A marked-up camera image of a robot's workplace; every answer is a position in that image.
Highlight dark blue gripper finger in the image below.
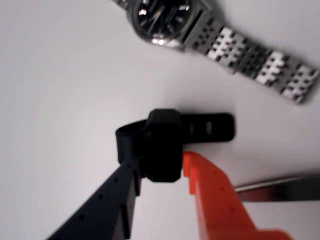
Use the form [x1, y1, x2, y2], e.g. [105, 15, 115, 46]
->
[46, 159, 145, 240]

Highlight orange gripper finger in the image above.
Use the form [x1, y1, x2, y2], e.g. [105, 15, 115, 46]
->
[182, 150, 294, 240]

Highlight silver wristwatch with dark dial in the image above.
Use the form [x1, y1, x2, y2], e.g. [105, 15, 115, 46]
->
[111, 0, 320, 106]

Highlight blue-handled scissors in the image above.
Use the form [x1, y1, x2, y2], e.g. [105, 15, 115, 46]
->
[234, 174, 320, 203]

